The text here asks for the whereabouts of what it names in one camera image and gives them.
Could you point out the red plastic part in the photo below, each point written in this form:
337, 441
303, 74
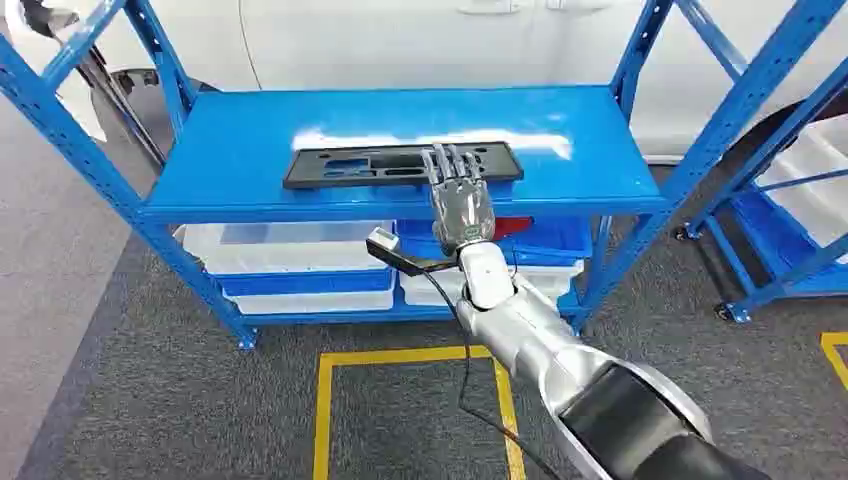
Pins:
510, 228

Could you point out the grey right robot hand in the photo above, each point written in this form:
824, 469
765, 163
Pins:
464, 208

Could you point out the black plastic plate frame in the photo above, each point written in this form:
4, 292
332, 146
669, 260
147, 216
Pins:
311, 175

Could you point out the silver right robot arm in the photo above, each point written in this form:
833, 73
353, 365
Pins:
563, 358

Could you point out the low white plastic bin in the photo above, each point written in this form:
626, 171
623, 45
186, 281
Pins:
311, 303

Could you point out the large blue metal rack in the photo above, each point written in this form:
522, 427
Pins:
232, 152

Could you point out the flat blue plastic bin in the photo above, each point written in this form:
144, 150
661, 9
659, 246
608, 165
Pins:
305, 281

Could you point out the white car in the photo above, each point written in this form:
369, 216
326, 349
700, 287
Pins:
397, 40

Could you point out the large blue plastic bin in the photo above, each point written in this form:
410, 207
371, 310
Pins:
556, 238

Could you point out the wide white plastic bin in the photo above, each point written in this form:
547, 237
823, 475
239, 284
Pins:
285, 248

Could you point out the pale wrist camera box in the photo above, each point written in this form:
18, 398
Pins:
385, 239

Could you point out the blue metal rack on casters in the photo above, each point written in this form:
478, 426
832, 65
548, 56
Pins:
768, 232

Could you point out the tall white plastic bin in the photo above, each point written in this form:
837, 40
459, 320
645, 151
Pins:
815, 185

